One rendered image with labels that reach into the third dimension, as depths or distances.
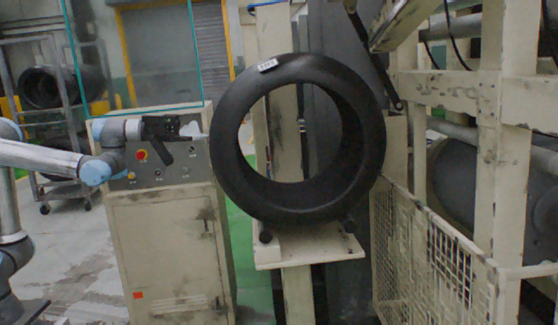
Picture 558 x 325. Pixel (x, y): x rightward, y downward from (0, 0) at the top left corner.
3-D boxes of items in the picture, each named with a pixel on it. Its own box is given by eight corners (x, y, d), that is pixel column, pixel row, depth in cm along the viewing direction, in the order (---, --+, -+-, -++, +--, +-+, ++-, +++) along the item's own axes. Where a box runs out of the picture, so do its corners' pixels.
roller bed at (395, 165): (358, 178, 178) (355, 113, 171) (390, 174, 179) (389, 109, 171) (371, 192, 159) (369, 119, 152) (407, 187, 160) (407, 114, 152)
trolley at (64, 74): (90, 182, 570) (59, 44, 521) (133, 178, 569) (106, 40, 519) (36, 217, 442) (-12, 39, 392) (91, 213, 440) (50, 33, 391)
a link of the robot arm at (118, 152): (95, 182, 125) (91, 149, 122) (108, 173, 136) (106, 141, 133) (119, 183, 125) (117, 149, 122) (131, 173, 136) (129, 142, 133)
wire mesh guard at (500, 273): (372, 306, 184) (367, 162, 166) (376, 306, 184) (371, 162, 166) (484, 521, 98) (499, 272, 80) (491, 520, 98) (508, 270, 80)
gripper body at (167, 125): (177, 117, 125) (138, 116, 124) (178, 144, 127) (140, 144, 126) (181, 113, 132) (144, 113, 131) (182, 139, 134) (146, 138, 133)
